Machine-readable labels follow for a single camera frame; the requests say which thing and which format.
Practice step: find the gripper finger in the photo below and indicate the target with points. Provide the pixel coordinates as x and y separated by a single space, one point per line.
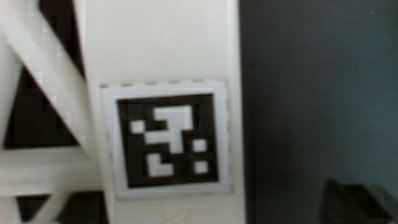
356 205

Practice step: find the white chair side frame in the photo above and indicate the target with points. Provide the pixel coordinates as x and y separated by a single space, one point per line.
148 98

